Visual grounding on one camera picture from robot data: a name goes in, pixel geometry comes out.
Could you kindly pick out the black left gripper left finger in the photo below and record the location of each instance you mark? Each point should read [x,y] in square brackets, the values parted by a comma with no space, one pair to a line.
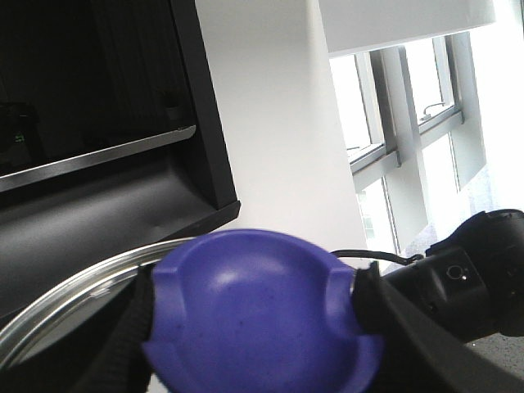
[104,354]

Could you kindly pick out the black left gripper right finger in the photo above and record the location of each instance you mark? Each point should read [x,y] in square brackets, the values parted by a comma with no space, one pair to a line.
[419,355]

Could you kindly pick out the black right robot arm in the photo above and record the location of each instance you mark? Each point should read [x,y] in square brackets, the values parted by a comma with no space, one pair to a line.
[466,287]

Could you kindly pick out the window frame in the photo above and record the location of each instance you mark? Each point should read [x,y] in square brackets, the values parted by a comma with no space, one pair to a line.
[411,121]

